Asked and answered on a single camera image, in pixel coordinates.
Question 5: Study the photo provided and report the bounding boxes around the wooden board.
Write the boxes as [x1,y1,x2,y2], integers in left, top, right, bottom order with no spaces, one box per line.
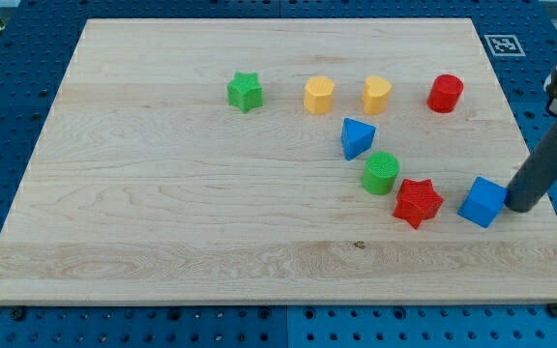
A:
[0,18,557,306]

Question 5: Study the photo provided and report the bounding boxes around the red cylinder block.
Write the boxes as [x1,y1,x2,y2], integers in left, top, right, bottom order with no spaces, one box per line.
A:
[426,73,464,113]

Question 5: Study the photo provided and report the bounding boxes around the green star block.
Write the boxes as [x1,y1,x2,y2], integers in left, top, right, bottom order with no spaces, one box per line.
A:
[226,72,263,113]

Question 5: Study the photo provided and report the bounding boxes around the white fiducial marker tag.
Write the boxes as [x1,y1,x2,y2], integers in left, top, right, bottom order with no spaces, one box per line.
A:
[484,34,525,58]

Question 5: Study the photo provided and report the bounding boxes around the yellow heart block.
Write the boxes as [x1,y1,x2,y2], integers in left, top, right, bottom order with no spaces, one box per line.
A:
[362,75,393,115]

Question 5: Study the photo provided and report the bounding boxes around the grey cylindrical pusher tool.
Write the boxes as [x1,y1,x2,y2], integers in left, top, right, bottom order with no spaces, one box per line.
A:
[505,121,557,213]

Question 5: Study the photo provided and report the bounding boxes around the yellow pentagon block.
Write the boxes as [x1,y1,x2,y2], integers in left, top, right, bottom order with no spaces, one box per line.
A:
[304,76,335,115]

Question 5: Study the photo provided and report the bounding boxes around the blue cube block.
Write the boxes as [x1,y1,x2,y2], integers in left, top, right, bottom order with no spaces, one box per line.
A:
[457,177,508,228]

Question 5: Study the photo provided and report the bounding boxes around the green cylinder block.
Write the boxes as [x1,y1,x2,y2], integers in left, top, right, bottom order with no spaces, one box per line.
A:
[361,152,400,195]

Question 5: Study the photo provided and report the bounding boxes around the red star block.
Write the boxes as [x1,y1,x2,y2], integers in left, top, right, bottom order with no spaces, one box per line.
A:
[393,179,444,229]

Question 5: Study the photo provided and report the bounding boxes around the blue triangle block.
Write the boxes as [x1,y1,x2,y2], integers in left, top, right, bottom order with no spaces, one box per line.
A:
[340,118,376,160]

